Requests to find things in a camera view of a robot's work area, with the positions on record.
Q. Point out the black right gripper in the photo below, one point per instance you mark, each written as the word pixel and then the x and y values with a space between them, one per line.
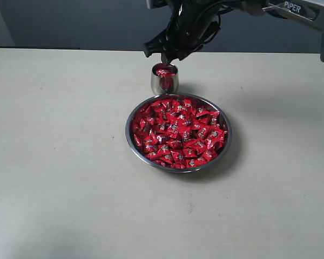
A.
pixel 193 25

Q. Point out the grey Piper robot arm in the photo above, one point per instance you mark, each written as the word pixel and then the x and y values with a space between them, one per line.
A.
pixel 309 13

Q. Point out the red snack packet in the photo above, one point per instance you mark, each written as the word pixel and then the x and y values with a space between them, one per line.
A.
pixel 163 73

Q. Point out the stainless steel cup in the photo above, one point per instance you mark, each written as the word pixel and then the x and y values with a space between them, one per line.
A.
pixel 164 85

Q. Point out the metal bowl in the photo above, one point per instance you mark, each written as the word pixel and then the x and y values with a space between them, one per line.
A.
pixel 178 122

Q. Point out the red wrapped candy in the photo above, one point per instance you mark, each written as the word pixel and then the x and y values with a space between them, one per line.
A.
pixel 191 163
pixel 152 156
pixel 168 158
pixel 178 157
pixel 209 155

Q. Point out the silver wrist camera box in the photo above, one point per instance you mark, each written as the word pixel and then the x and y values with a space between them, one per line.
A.
pixel 154 4

